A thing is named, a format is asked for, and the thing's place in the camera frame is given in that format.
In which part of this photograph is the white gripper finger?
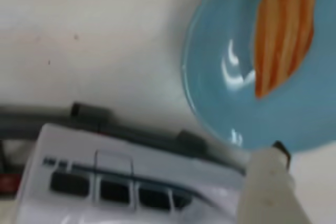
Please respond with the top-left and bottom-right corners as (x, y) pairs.
(236, 141), (308, 224)

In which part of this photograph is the striped orange toy sushi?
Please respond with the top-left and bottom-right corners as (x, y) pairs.
(254, 0), (322, 101)

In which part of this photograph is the white toy Shinkansen locomotive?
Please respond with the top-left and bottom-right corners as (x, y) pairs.
(15, 123), (249, 224)

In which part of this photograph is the blue round dish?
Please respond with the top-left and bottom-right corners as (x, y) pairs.
(181, 0), (336, 154)

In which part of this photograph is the grey circular toy rail track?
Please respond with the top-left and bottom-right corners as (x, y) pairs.
(0, 102), (249, 175)

